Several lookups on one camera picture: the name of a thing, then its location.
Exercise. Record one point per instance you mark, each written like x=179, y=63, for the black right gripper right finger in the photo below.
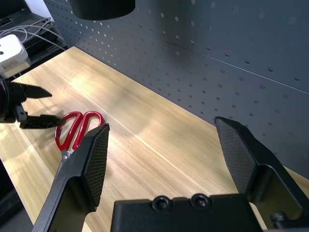
x=246, y=159

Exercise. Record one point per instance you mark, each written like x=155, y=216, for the black cup holder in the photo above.
x=101, y=9

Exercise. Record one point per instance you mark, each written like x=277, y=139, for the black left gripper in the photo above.
x=9, y=101

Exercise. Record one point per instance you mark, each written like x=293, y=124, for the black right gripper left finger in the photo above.
x=79, y=183

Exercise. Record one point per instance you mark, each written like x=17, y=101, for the dark grey metal pegboard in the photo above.
x=217, y=48

